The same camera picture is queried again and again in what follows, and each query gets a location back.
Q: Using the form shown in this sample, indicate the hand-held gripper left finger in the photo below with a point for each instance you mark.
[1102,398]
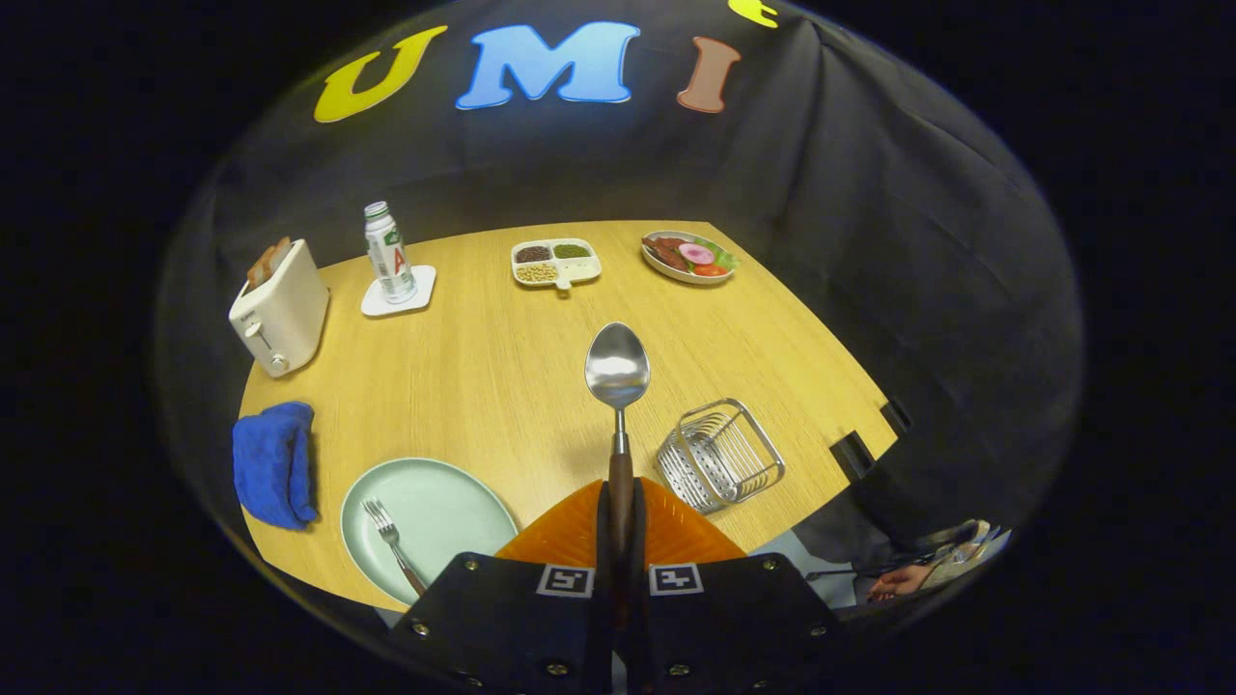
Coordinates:
[531,627]

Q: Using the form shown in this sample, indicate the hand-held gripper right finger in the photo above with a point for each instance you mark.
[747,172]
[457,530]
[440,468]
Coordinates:
[734,627]

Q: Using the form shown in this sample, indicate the pale green plate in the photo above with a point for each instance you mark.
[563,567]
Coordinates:
[444,512]

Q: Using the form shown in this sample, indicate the blue folded towel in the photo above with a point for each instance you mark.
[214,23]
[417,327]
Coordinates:
[275,463]

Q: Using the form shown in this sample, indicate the white square coaster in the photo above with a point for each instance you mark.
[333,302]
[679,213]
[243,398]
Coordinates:
[425,285]

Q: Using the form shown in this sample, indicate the white divided bean dish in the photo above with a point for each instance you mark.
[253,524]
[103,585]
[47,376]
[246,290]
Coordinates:
[582,271]

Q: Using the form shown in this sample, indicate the white plate of food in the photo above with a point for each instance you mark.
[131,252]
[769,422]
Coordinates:
[690,256]

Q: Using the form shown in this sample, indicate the clear plastic water bottle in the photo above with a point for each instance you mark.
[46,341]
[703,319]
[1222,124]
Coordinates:
[386,256]

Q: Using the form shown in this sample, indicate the white toaster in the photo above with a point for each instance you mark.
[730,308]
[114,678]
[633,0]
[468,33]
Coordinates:
[290,309]

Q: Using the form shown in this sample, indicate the brown toast slice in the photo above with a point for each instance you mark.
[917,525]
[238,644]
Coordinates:
[259,267]
[280,253]

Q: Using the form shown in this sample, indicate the black table edge bracket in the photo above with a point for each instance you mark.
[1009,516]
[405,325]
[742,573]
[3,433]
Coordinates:
[854,455]
[895,416]

